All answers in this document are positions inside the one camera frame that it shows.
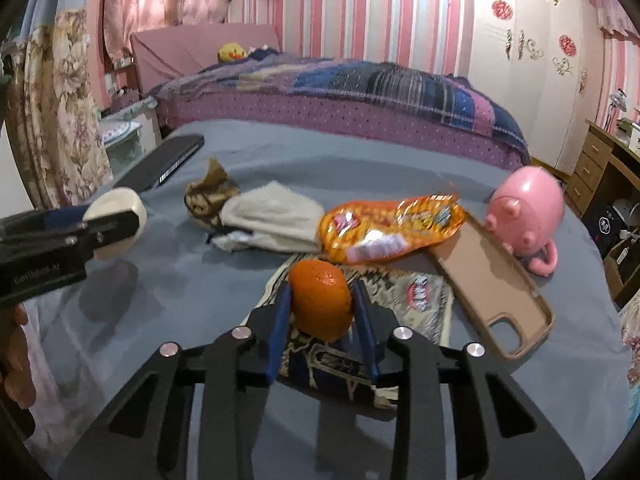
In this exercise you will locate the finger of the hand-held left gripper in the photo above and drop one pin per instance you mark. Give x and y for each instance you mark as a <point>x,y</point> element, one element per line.
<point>112,230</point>
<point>65,217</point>

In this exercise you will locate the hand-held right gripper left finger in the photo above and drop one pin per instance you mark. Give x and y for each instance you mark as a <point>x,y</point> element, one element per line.
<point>277,340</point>

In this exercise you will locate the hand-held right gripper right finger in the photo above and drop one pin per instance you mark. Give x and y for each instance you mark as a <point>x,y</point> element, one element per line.
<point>365,332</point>

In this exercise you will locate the cream white roll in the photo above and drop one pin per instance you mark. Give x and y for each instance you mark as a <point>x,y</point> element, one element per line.
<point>122,200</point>

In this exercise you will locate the dark patterned packet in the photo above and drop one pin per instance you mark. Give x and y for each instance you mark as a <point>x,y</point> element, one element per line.
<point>415,300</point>

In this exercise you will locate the orange fruit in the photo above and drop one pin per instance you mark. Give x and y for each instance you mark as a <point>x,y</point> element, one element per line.
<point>317,295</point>

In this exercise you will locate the brown wrapper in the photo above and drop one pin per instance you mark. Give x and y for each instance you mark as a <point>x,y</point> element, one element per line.
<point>210,195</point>

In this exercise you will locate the orange snack bag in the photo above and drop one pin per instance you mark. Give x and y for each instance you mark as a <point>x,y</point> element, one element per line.
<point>385,230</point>

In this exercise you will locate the white sock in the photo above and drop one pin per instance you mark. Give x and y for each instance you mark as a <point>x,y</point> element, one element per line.
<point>275,215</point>

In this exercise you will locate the person's left hand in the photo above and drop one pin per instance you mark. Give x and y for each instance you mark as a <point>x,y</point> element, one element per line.
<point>20,360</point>

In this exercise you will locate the black phone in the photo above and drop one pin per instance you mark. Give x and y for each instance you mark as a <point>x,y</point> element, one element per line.
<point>160,162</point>

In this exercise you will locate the white nightstand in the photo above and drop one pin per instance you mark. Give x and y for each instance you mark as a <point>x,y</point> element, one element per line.
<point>130,135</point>

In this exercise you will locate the blue floral curtain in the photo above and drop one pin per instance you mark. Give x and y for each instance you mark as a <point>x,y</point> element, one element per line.
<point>65,110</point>

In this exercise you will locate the brown phone case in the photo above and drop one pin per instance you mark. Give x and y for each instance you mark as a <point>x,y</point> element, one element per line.
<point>480,270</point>

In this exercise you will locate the pink headboard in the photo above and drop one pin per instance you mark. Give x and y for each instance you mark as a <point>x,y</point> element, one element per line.
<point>180,55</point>

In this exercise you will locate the pink pig mug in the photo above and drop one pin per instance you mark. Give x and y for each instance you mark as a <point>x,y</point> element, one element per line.
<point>525,205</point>

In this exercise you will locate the yellow duck plush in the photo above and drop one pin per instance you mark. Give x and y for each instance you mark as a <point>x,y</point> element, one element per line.
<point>231,53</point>

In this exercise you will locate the purple polka-dot bed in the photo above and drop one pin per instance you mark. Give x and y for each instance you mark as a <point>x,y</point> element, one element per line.
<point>300,112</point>

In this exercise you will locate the long pink curtain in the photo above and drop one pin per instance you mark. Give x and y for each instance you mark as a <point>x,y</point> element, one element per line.
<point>150,0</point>

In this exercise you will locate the striped purple quilt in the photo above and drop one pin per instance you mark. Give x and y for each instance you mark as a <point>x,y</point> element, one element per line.
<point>375,87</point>

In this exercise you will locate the black paper bag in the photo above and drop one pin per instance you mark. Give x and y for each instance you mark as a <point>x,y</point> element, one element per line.
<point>604,225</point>

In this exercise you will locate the brown cardboard box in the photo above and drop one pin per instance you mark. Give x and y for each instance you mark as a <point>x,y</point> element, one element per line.
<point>622,270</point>

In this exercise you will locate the wooden desk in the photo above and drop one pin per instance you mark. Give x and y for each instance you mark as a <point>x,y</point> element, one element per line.
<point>592,160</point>

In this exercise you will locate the white wardrobe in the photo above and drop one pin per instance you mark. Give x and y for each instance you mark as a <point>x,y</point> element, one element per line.
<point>530,95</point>

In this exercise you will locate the white box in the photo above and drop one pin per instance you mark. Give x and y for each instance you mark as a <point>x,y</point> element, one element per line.
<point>632,135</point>

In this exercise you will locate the desk lamp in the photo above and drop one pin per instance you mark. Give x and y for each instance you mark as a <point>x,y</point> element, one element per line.
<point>617,102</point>

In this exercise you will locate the red round paper decoration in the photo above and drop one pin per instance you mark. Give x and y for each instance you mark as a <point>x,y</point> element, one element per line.
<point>501,9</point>
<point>567,45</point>

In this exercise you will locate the short pink curtain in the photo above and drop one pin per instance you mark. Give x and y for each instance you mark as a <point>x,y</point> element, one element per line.
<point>617,15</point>

